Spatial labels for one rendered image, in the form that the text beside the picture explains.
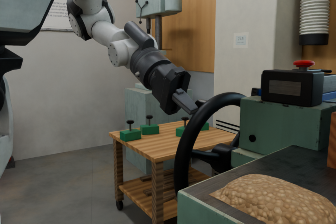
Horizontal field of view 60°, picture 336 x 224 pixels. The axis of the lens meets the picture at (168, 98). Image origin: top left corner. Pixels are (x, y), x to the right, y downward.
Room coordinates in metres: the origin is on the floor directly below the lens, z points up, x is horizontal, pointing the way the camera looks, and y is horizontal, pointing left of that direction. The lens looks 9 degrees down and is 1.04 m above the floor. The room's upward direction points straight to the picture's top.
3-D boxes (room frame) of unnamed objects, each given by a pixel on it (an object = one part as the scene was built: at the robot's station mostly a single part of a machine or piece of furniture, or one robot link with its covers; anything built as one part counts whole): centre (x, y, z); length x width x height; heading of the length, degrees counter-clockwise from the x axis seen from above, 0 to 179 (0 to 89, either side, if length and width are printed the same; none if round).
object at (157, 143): (1.77, -0.04, 0.32); 0.66 x 0.57 x 0.64; 124
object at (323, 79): (0.49, -0.21, 0.99); 0.13 x 0.11 x 0.06; 130
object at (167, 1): (2.65, 0.08, 0.79); 0.62 x 0.48 x 1.58; 31
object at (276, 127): (0.49, -0.22, 0.91); 0.15 x 0.14 x 0.09; 130
